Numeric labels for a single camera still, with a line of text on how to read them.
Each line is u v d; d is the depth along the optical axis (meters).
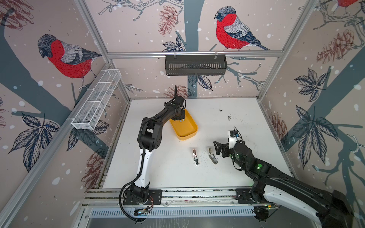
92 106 0.75
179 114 0.90
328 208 0.41
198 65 1.07
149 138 0.59
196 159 0.85
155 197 0.73
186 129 0.97
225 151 0.69
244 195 0.73
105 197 0.75
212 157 0.86
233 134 0.66
